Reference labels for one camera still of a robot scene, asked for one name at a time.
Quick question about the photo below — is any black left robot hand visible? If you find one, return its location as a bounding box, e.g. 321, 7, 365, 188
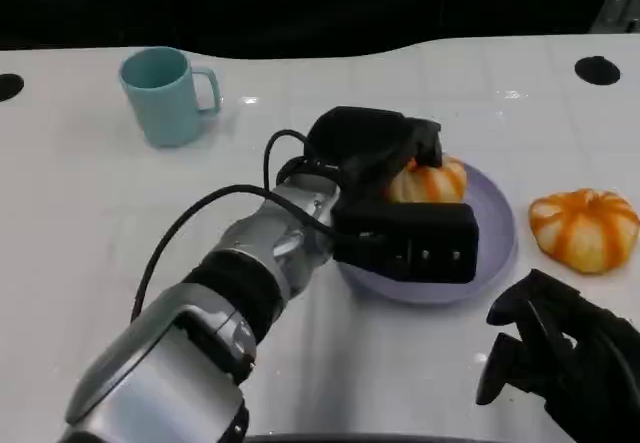
304, 106, 444, 202

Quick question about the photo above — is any lilac plate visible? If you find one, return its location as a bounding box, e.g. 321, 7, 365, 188
324, 160, 519, 307

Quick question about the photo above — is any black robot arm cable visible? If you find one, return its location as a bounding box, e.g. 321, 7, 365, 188
129, 184, 346, 325
261, 129, 312, 194

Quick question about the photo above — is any black backdrop curtain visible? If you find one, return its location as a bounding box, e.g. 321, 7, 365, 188
0, 0, 640, 62

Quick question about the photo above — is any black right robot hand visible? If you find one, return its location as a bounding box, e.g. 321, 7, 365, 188
474, 268, 640, 443

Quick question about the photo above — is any pale green mug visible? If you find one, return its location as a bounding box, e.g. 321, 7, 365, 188
118, 46, 222, 149

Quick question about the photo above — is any black table cable hole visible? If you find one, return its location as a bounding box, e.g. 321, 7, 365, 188
0, 73, 26, 104
573, 55, 622, 86

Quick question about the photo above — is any orange and white toy bread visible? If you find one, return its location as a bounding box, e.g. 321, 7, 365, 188
384, 155, 469, 204
528, 187, 640, 275

